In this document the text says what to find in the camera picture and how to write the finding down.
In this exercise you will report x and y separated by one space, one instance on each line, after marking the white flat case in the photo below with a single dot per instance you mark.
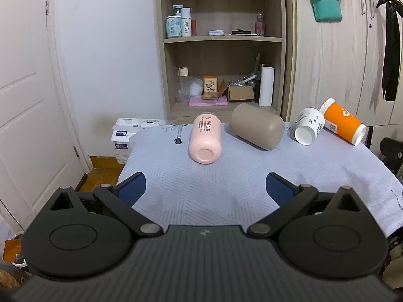
216 32

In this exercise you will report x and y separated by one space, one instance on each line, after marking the wooden shelf unit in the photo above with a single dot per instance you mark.
223 39

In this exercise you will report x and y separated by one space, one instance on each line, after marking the orange paper cup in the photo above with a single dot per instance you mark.
341 121

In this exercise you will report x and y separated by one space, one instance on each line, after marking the white leaf-print paper cup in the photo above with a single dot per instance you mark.
310 122

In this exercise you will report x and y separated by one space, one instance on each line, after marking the pale patterned tablecloth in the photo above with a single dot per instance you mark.
220 182

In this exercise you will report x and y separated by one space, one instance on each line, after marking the teal and white pump bottle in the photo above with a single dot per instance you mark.
173 25

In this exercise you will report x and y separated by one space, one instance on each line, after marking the clear bottle with white cap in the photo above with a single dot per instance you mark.
183 85

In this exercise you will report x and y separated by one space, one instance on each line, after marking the white cylinder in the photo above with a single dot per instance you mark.
266 86

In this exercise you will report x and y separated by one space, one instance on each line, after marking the taupe cup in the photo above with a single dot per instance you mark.
256 125

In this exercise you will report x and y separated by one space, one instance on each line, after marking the black hanging garment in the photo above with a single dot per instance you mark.
392 53

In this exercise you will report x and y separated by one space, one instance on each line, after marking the green bottle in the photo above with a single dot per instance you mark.
257 66

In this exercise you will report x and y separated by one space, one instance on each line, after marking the pink bottle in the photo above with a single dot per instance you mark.
260 26

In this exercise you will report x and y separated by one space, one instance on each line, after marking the green hanging pouch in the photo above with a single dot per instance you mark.
327 6

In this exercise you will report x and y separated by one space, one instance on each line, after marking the blue and white tissue pack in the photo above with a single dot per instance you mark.
121 151
122 134

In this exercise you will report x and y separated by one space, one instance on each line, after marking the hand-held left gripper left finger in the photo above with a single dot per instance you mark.
133 190

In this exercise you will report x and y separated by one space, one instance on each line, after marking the white jar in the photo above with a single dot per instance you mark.
196 87

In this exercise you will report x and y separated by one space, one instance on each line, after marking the white door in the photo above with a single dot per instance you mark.
28 100

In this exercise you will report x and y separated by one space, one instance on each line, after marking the floral print box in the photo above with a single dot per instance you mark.
210 86

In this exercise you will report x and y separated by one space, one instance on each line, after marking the black chair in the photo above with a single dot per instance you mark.
392 152

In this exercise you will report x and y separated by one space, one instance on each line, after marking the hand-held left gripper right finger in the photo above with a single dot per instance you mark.
278 190

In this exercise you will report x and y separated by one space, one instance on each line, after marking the pink cup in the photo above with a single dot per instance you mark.
204 135

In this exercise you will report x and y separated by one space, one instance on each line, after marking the beige wardrobe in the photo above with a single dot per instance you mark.
314 69

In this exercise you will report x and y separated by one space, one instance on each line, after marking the black flat item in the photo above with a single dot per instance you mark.
242 32

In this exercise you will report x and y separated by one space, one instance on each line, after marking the small orange box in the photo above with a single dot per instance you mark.
194 27

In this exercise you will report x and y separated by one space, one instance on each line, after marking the pink flat box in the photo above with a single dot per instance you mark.
207 101

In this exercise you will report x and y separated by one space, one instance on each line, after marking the orange bag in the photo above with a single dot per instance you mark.
12 250

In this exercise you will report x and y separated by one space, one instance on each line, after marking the cardboard box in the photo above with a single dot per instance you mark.
241 93

